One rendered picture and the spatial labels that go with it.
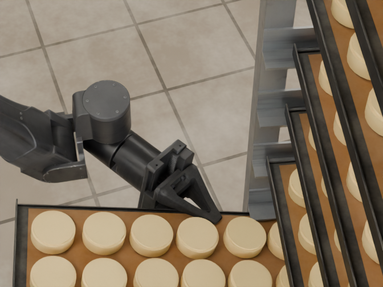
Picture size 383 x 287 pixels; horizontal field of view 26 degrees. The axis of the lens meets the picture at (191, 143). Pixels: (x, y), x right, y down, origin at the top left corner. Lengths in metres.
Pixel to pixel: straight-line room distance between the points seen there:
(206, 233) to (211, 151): 1.33
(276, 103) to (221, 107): 1.51
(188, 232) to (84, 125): 0.18
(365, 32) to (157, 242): 0.46
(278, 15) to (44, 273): 0.38
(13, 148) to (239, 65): 1.58
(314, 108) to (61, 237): 0.34
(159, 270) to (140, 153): 0.17
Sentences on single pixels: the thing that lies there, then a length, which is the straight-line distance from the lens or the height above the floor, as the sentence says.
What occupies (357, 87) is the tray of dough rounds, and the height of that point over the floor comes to 1.31.
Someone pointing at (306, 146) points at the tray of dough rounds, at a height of 1.13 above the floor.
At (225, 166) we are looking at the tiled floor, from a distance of 2.28.
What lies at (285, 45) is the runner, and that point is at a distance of 0.84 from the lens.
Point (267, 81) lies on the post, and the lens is 0.88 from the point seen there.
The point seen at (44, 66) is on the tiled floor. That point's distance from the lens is 2.57.
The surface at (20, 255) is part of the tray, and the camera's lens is 0.97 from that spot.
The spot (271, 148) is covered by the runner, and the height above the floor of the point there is 1.06.
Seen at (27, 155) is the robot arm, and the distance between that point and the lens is 1.03.
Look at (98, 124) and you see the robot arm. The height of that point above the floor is 1.05.
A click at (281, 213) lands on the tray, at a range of 0.93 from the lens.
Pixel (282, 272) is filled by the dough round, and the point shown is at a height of 0.96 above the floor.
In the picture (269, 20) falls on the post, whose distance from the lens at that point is 0.82.
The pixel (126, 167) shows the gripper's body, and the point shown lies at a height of 0.98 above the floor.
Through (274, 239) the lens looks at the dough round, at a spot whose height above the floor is 0.96.
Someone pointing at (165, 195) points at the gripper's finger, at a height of 0.99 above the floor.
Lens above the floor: 1.81
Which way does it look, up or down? 51 degrees down
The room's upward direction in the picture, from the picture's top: straight up
